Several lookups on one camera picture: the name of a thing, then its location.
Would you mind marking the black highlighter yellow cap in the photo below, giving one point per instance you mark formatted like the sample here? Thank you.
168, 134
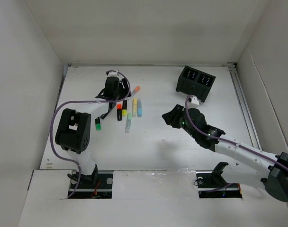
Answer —
124, 108

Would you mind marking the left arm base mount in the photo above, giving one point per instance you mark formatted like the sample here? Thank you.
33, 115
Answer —
101, 189

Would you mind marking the orange pastel highlighter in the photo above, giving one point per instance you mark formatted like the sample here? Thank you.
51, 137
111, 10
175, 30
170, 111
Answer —
135, 90

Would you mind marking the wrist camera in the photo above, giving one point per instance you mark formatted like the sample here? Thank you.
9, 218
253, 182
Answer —
193, 100
112, 73

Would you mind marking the black highlighter orange cap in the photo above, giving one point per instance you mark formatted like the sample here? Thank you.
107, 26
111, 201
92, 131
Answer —
119, 112

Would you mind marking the mint green pastel highlighter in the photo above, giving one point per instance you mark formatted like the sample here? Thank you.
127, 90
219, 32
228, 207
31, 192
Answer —
128, 123

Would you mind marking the yellow pastel highlighter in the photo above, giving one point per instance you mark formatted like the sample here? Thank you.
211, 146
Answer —
134, 107

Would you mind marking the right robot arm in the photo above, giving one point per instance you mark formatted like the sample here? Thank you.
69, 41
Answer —
250, 166

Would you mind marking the black highlighter green cap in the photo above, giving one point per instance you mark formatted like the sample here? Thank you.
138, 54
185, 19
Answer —
97, 124

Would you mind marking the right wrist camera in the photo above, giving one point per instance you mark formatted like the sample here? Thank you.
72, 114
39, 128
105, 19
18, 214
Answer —
193, 100

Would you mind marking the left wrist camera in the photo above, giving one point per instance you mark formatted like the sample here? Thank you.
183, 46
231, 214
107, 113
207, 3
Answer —
112, 73

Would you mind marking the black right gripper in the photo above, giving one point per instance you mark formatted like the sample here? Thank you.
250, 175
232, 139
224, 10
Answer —
171, 117

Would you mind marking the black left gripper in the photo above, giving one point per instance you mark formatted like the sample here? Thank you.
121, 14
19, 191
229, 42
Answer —
122, 86

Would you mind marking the black two-compartment container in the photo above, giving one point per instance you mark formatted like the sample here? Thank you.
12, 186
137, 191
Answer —
195, 82

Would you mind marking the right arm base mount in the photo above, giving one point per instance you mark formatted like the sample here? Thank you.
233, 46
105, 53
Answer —
211, 184

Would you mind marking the blue pastel highlighter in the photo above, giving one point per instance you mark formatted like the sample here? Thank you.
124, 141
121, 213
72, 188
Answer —
139, 107

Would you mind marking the aluminium rail right side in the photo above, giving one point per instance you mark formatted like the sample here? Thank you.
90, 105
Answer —
244, 106

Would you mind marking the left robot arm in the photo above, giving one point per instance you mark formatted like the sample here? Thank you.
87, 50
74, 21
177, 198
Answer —
72, 137

